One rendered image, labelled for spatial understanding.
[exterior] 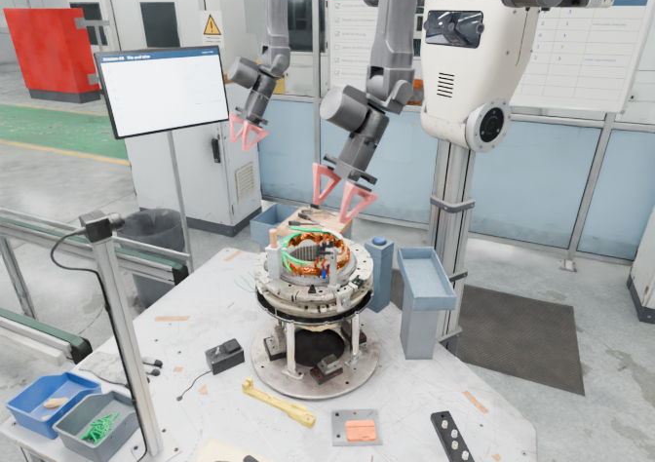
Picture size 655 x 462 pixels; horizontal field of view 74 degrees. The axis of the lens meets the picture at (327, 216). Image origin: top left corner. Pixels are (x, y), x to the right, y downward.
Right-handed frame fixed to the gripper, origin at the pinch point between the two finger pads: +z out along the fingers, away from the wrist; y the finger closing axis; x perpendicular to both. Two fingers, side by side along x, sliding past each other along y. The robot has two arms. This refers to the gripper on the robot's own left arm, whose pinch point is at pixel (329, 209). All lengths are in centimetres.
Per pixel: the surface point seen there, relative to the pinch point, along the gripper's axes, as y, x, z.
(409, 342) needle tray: -7, 53, 31
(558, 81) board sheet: -105, 200, -105
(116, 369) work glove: -44, -10, 72
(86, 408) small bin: -31, -18, 73
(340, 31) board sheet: -221, 112, -84
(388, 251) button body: -31, 53, 12
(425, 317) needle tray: -6, 52, 21
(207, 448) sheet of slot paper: -9, 5, 66
